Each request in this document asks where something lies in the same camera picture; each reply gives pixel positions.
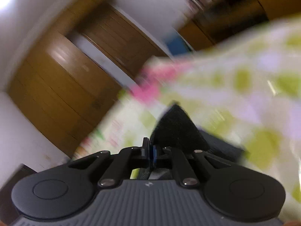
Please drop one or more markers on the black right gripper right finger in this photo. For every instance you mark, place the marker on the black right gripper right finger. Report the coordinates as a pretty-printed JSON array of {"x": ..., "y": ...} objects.
[{"x": 177, "y": 160}]

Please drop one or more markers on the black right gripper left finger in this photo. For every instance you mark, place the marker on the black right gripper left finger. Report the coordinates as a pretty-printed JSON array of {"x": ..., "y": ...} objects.
[{"x": 123, "y": 163}]

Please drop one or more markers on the cartoon print bed quilt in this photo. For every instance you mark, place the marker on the cartoon print bed quilt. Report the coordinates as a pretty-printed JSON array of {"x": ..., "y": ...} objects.
[{"x": 137, "y": 109}]

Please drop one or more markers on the brown wooden wardrobe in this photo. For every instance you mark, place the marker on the brown wooden wardrobe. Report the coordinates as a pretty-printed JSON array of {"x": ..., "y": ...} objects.
[{"x": 61, "y": 91}]

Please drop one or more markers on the green white checkered plastic sheet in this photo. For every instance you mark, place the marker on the green white checkered plastic sheet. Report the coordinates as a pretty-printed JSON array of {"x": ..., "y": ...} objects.
[{"x": 249, "y": 86}]

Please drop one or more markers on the brown wooden door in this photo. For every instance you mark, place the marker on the brown wooden door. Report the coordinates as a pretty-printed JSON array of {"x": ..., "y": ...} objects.
[{"x": 119, "y": 39}]

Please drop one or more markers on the blue foam mat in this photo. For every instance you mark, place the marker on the blue foam mat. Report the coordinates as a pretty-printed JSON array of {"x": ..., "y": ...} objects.
[{"x": 176, "y": 45}]

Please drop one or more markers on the wooden side cabinet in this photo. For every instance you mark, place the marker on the wooden side cabinet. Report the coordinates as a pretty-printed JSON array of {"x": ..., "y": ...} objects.
[{"x": 216, "y": 20}]

